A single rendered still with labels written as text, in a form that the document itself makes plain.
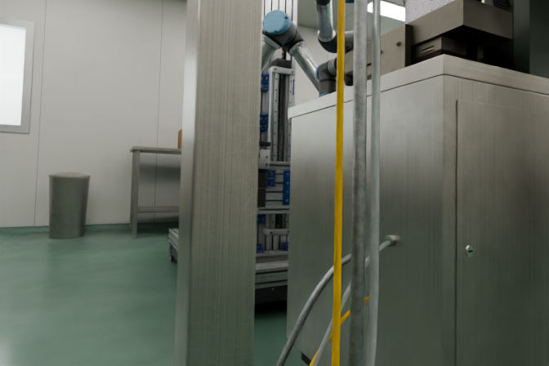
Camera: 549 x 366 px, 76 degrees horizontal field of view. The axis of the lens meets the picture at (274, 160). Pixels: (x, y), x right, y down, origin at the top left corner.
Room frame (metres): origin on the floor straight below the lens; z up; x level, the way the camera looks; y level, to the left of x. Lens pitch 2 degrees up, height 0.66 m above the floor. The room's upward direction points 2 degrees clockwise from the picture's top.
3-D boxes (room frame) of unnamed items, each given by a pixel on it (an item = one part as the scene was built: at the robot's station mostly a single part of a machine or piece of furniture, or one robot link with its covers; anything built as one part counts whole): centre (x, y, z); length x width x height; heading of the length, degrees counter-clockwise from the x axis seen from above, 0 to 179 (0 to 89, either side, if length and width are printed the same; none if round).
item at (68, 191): (3.53, 2.03, 0.31); 0.40 x 0.36 x 0.63; 25
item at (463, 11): (0.92, -0.36, 1.00); 0.40 x 0.16 x 0.06; 25
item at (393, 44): (0.86, -0.28, 0.96); 0.10 x 0.03 x 0.11; 25
